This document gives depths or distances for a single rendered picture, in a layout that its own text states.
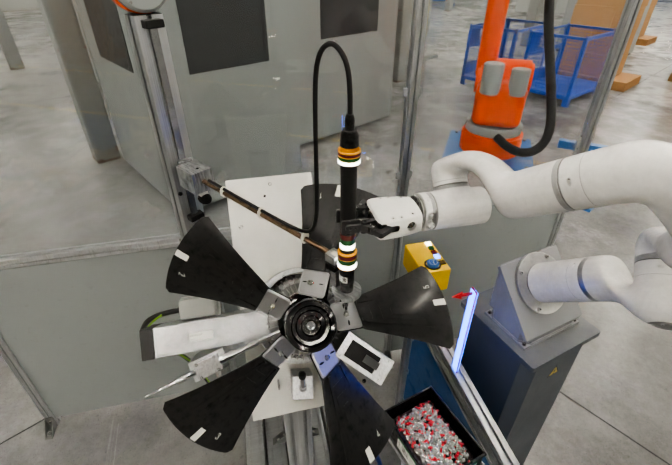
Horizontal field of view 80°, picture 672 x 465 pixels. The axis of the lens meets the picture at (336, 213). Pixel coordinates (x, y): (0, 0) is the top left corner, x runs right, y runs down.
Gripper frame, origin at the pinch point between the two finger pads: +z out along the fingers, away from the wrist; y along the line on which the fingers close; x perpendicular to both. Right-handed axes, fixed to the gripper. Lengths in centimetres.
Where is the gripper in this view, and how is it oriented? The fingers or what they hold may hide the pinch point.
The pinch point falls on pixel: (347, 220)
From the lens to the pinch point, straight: 84.4
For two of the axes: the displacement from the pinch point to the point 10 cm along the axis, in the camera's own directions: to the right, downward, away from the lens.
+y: -2.3, -5.2, 8.2
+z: -9.7, 1.1, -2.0
